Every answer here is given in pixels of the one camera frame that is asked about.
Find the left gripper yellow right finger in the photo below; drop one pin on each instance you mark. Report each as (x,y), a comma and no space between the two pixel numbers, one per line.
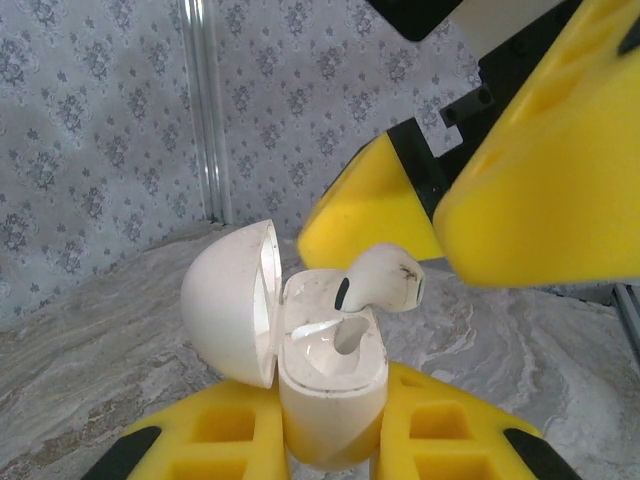
(495,445)

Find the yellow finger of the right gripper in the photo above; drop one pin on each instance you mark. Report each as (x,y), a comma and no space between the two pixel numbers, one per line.
(550,200)
(370,210)

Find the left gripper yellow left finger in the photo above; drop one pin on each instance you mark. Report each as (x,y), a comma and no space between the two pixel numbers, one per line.
(165,450)

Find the round white eggshell piece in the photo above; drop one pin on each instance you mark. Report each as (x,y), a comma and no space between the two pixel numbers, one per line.
(330,420)

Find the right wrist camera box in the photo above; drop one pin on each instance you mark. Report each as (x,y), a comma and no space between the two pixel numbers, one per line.
(500,20)

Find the aluminium side rail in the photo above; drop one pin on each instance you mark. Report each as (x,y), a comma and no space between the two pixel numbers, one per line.
(629,315)

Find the aluminium corner post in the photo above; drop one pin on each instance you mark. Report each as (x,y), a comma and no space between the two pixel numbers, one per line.
(207,110)

